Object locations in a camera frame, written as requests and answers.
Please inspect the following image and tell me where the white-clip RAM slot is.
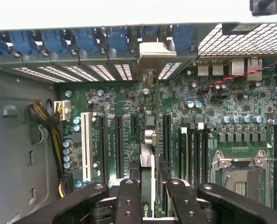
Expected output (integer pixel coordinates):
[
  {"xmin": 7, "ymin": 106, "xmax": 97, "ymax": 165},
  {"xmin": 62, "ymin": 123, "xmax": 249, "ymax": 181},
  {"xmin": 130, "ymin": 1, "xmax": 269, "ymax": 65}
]
[
  {"xmin": 196, "ymin": 122, "xmax": 204, "ymax": 187},
  {"xmin": 178, "ymin": 126, "xmax": 190, "ymax": 187}
]

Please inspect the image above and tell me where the CPU socket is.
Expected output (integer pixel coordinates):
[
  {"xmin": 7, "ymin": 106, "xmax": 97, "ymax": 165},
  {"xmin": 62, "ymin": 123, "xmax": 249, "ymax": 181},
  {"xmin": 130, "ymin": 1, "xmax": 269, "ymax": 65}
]
[{"xmin": 210, "ymin": 150, "xmax": 271, "ymax": 206}]

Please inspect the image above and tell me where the white PCI expansion slot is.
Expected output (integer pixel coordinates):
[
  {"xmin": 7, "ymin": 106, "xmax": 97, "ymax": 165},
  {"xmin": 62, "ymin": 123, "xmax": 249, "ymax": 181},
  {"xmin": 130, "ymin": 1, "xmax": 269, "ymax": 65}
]
[{"xmin": 80, "ymin": 112, "xmax": 92, "ymax": 183}]

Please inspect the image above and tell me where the short black expansion slot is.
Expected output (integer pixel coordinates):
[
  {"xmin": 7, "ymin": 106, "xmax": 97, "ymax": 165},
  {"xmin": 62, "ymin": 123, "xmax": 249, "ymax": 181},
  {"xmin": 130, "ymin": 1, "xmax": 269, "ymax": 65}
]
[{"xmin": 130, "ymin": 115, "xmax": 139, "ymax": 137}]

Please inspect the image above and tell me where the green motherboard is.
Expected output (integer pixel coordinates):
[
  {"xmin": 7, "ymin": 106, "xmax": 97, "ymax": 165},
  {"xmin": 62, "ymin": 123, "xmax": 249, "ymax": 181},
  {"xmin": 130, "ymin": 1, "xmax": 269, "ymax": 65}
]
[{"xmin": 56, "ymin": 55, "xmax": 277, "ymax": 217}]

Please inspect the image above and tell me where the white power connector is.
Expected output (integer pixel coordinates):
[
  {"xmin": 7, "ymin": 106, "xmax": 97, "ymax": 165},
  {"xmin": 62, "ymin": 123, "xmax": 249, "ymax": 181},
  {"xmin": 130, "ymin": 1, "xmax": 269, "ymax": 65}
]
[{"xmin": 54, "ymin": 99, "xmax": 71, "ymax": 121}]

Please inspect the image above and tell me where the perforated metal slot cover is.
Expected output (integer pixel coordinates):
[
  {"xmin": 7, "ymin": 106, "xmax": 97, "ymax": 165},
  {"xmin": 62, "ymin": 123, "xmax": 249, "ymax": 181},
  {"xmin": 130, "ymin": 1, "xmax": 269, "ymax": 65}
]
[
  {"xmin": 37, "ymin": 66, "xmax": 83, "ymax": 82},
  {"xmin": 114, "ymin": 64, "xmax": 133, "ymax": 81},
  {"xmin": 63, "ymin": 65, "xmax": 99, "ymax": 82},
  {"xmin": 158, "ymin": 62, "xmax": 182, "ymax": 80},
  {"xmin": 88, "ymin": 64, "xmax": 116, "ymax": 81},
  {"xmin": 10, "ymin": 67, "xmax": 66, "ymax": 83}
]

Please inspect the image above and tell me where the grey metal PC case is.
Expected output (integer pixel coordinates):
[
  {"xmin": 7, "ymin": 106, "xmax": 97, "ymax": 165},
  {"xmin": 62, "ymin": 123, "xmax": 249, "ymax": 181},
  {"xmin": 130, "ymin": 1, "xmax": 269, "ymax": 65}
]
[{"xmin": 0, "ymin": 22, "xmax": 277, "ymax": 224}]

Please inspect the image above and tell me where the metal USB port stack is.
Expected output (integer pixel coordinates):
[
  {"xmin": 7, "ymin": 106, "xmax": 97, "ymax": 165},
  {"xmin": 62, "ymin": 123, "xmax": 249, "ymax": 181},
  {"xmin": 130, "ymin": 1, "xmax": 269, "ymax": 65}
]
[
  {"xmin": 212, "ymin": 60, "xmax": 224, "ymax": 76},
  {"xmin": 197, "ymin": 60, "xmax": 209, "ymax": 77}
]

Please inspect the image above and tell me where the metal rear port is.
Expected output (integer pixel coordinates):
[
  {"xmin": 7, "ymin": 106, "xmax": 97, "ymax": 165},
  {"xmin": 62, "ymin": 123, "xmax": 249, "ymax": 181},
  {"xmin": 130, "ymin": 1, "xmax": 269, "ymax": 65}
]
[{"xmin": 231, "ymin": 59, "xmax": 245, "ymax": 76}]

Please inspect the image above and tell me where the metal ethernet port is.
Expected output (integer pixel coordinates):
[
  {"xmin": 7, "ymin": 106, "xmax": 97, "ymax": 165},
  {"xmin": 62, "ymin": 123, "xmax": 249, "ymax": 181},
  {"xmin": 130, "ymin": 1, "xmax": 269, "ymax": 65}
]
[{"xmin": 247, "ymin": 57, "xmax": 263, "ymax": 81}]

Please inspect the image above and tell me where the black plastic block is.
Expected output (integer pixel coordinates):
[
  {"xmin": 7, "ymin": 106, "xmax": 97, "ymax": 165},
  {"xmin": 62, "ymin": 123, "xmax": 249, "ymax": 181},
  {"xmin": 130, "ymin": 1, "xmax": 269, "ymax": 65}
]
[{"xmin": 249, "ymin": 0, "xmax": 277, "ymax": 16}]

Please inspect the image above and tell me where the braided black power cable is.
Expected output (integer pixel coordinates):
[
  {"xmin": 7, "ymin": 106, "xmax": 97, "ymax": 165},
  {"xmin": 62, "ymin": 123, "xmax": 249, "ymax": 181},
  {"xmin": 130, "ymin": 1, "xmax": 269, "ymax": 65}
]
[{"xmin": 27, "ymin": 101, "xmax": 70, "ymax": 199}]

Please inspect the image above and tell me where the red black twisted wire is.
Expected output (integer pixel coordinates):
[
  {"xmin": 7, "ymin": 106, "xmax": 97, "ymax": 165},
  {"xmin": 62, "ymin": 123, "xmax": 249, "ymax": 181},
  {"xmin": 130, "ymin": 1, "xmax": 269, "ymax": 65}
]
[{"xmin": 202, "ymin": 55, "xmax": 277, "ymax": 92}]

